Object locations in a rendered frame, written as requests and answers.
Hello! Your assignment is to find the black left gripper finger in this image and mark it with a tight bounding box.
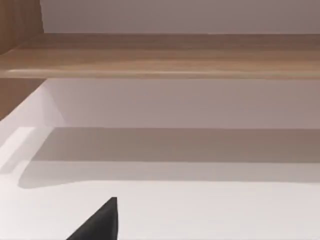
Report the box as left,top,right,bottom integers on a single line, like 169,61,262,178
65,196,118,240

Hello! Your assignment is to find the wooden open shelf unit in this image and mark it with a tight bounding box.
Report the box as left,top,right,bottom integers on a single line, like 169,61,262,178
0,0,320,122

